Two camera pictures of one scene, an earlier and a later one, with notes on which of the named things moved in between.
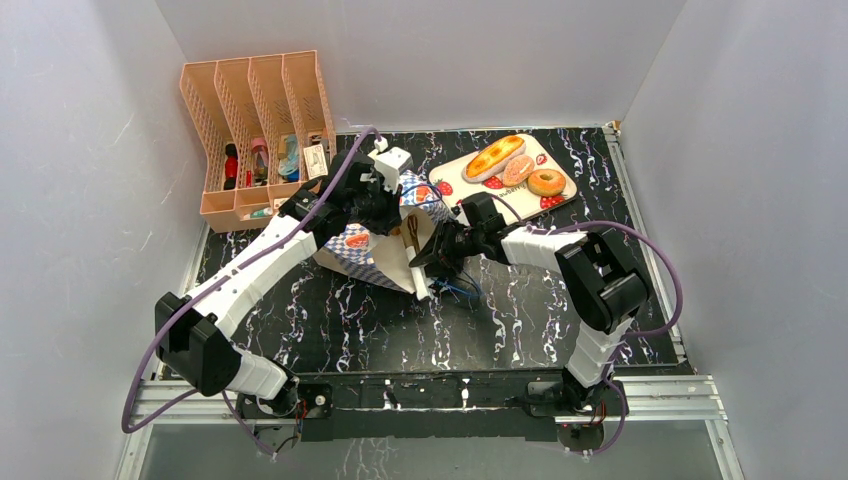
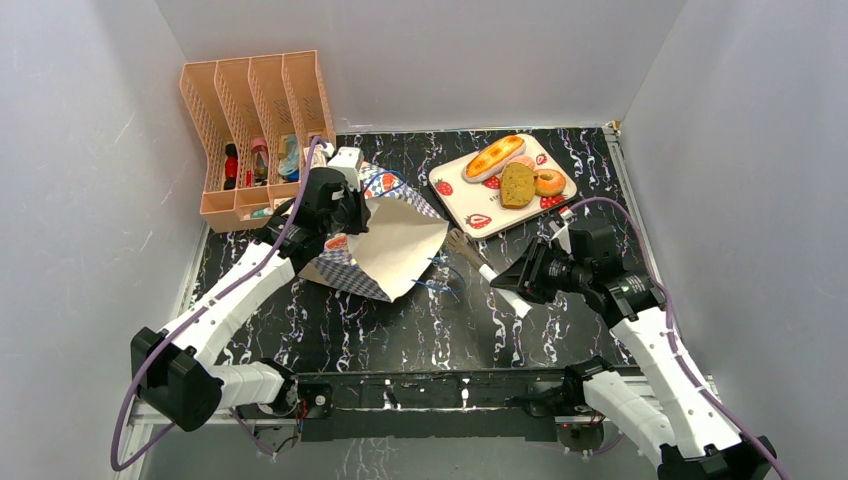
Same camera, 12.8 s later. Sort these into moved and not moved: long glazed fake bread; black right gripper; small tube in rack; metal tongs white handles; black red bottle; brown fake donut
Moved: black right gripper; metal tongs white handles
Not moved: long glazed fake bread; black red bottle; small tube in rack; brown fake donut
